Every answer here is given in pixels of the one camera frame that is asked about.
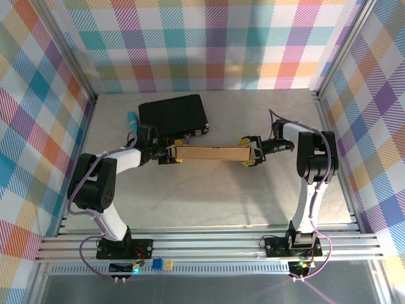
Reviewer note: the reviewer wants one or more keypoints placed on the brown cardboard paper box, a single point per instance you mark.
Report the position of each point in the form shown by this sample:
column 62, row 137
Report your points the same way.
column 212, row 153

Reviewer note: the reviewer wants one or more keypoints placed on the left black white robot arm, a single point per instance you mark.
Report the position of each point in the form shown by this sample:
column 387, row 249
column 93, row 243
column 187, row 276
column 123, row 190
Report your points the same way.
column 91, row 183

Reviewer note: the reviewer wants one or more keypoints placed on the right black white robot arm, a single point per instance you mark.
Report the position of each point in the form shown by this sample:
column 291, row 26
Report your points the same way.
column 316, row 158

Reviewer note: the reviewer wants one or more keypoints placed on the black hard case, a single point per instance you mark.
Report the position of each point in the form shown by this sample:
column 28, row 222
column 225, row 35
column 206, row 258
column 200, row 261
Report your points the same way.
column 172, row 115

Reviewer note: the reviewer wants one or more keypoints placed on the teal plastic tube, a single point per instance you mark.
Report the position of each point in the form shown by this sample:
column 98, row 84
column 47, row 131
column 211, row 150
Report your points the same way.
column 132, row 119

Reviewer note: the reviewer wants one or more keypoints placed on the small yellow block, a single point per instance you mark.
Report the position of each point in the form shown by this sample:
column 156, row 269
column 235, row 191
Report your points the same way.
column 168, row 264

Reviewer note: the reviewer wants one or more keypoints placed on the small blue block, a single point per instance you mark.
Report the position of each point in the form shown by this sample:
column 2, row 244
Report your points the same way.
column 157, row 264

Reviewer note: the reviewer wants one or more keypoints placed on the right black controller board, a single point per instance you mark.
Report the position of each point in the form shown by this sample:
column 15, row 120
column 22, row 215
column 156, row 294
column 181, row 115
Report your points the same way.
column 299, row 268

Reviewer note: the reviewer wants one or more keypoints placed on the black controller board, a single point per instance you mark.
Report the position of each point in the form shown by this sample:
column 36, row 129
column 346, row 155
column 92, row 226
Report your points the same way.
column 299, row 268
column 121, row 268

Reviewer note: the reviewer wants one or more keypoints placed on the left black controller board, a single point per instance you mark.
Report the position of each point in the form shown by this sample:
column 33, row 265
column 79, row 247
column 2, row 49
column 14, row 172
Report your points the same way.
column 121, row 268

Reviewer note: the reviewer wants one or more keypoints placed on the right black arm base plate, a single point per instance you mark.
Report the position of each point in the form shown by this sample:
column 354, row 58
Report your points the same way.
column 276, row 247

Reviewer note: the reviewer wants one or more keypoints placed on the aluminium mounting rail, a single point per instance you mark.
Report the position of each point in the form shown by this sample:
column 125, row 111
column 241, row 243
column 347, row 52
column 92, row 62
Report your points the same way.
column 205, row 245

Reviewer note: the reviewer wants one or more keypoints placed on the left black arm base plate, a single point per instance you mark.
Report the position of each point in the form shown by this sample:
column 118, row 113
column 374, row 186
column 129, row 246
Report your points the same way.
column 142, row 248

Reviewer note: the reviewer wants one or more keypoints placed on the aluminium frame post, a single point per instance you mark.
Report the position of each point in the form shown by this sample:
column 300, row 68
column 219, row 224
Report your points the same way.
column 341, row 54
column 73, row 60

